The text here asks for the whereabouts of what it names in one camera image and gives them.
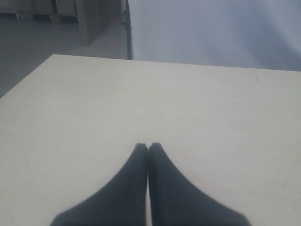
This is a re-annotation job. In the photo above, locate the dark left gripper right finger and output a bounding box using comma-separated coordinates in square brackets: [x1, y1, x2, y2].
[148, 143, 250, 226]

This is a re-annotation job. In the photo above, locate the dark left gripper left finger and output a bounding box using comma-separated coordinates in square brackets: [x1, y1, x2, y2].
[51, 143, 148, 226]

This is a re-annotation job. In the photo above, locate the wooden furniture in background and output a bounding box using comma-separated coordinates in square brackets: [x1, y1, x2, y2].
[0, 0, 122, 45]

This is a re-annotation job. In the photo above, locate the white backdrop cloth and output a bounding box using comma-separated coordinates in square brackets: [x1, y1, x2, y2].
[128, 0, 301, 71]

